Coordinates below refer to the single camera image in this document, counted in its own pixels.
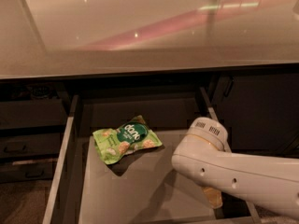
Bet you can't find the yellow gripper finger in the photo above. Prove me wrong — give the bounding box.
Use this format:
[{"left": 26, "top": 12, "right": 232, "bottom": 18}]
[{"left": 202, "top": 187, "right": 222, "bottom": 209}]

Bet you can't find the dark drawer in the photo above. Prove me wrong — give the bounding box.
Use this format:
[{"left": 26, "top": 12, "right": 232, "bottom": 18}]
[
  {"left": 0, "top": 133, "right": 61, "bottom": 159},
  {"left": 0, "top": 99, "right": 67, "bottom": 130},
  {"left": 0, "top": 158, "right": 57, "bottom": 183},
  {"left": 42, "top": 87, "right": 261, "bottom": 224}
]

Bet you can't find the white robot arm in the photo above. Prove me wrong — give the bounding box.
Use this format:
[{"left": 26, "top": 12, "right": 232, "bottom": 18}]
[{"left": 172, "top": 117, "right": 299, "bottom": 219}]

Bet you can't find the glossy grey counter top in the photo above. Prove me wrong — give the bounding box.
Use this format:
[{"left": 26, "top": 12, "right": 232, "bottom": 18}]
[{"left": 0, "top": 0, "right": 299, "bottom": 79}]

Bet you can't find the green snack bag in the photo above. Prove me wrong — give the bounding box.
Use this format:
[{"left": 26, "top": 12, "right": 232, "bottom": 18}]
[{"left": 93, "top": 115, "right": 163, "bottom": 165}]

